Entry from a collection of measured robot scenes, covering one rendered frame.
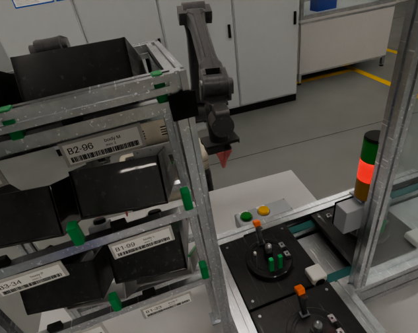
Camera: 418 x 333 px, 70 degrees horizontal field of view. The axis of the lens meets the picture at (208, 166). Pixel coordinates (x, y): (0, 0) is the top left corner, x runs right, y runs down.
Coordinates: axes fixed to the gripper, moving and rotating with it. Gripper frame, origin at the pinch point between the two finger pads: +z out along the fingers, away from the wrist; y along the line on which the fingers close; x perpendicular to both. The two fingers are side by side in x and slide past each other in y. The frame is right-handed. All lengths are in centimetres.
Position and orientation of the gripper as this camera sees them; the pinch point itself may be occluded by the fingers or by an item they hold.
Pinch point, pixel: (223, 164)
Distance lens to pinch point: 90.7
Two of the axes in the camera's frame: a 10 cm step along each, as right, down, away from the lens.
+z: 1.4, 8.3, 5.5
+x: -2.9, -4.9, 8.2
